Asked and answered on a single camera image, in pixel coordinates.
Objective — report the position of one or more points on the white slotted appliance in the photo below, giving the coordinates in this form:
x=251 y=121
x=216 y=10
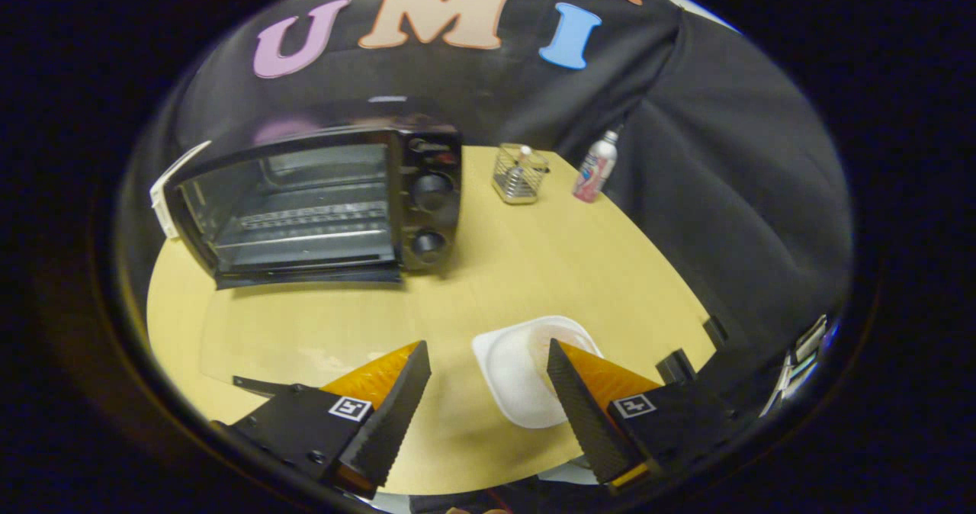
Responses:
x=164 y=201

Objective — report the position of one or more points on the small white bottle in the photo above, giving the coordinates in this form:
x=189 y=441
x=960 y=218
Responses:
x=525 y=155

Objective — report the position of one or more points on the round bread bun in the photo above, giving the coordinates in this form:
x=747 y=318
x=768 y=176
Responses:
x=578 y=337

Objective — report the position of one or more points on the black table clamp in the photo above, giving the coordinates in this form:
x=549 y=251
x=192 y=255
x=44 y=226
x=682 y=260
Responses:
x=675 y=365
x=715 y=331

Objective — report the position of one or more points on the black toaster oven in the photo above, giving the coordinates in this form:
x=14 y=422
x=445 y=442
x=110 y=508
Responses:
x=431 y=194

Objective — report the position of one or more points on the pink and white bottle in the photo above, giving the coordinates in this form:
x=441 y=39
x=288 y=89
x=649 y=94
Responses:
x=595 y=171

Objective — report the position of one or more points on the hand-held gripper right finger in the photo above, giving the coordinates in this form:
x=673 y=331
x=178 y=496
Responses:
x=583 y=415

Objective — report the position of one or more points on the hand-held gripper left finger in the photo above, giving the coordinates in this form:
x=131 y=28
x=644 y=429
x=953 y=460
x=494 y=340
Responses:
x=396 y=415

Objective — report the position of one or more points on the white foam plate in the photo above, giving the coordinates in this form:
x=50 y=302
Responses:
x=507 y=377

